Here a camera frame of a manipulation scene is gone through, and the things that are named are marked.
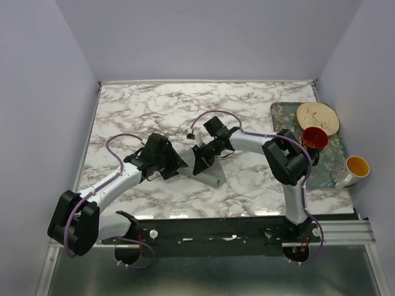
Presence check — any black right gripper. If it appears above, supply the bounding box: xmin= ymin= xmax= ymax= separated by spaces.
xmin=193 ymin=138 xmax=223 ymax=175

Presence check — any grey cloth napkin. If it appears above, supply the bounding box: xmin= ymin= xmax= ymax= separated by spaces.
xmin=177 ymin=149 xmax=227 ymax=188

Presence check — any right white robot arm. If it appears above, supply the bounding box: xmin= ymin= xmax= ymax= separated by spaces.
xmin=188 ymin=117 xmax=312 ymax=242

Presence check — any black mug red inside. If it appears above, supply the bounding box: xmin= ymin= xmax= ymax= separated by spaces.
xmin=301 ymin=126 xmax=329 ymax=167

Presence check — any white mug yellow inside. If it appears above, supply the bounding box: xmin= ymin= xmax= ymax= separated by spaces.
xmin=331 ymin=156 xmax=370 ymax=189

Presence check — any black mounting base bar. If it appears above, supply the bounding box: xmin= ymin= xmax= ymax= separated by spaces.
xmin=114 ymin=215 xmax=322 ymax=258

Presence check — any floral blue tray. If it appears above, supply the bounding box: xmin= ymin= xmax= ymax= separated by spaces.
xmin=270 ymin=102 xmax=348 ymax=189

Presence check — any beige floral plate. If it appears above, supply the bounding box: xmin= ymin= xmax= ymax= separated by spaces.
xmin=296 ymin=102 xmax=340 ymax=136

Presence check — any aluminium frame rail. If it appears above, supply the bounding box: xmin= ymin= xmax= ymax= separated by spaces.
xmin=320 ymin=220 xmax=376 ymax=246

